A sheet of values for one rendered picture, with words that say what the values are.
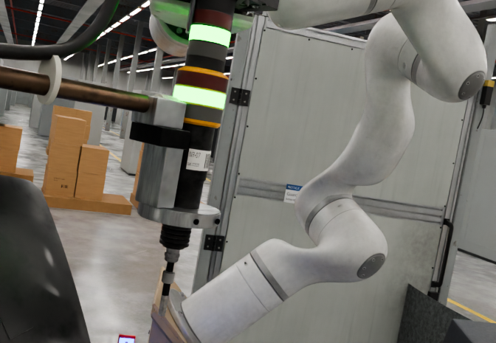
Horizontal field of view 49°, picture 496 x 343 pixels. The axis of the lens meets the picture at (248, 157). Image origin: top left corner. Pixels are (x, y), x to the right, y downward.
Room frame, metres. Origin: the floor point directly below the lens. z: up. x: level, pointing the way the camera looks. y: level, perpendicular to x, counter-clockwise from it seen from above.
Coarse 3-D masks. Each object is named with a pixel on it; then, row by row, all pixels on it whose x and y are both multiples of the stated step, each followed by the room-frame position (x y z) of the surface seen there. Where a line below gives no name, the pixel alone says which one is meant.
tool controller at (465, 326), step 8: (456, 320) 0.97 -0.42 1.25; (464, 320) 0.98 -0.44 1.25; (448, 328) 0.98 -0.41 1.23; (456, 328) 0.96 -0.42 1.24; (464, 328) 0.95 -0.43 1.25; (472, 328) 0.96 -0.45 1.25; (480, 328) 0.97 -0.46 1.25; (488, 328) 0.97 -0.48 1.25; (448, 336) 0.98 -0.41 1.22; (456, 336) 0.96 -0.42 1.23; (464, 336) 0.94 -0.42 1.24; (472, 336) 0.93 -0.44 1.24; (480, 336) 0.94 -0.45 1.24; (488, 336) 0.94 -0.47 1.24
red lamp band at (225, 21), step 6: (198, 12) 0.45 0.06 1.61; (204, 12) 0.45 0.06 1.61; (210, 12) 0.45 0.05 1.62; (216, 12) 0.45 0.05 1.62; (198, 18) 0.45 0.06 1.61; (204, 18) 0.45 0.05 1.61; (210, 18) 0.45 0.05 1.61; (216, 18) 0.45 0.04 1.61; (222, 18) 0.45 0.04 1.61; (228, 18) 0.45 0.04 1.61; (210, 24) 0.45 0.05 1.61; (216, 24) 0.45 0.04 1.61; (222, 24) 0.45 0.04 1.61; (228, 24) 0.46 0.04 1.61
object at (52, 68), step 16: (112, 0) 0.39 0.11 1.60; (112, 16) 0.39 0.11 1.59; (96, 32) 0.38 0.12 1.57; (0, 48) 0.33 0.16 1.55; (16, 48) 0.34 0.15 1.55; (32, 48) 0.35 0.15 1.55; (48, 48) 0.36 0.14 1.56; (64, 48) 0.36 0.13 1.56; (80, 48) 0.37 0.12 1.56; (48, 64) 0.36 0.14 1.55; (48, 96) 0.36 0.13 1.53
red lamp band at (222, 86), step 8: (184, 72) 0.45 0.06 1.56; (192, 72) 0.44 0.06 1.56; (200, 72) 0.44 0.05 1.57; (176, 80) 0.46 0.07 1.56; (184, 80) 0.45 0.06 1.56; (192, 80) 0.44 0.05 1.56; (200, 80) 0.44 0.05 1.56; (208, 80) 0.44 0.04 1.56; (216, 80) 0.45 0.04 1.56; (224, 80) 0.45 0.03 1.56; (208, 88) 0.44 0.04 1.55; (216, 88) 0.45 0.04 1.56; (224, 88) 0.46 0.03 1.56
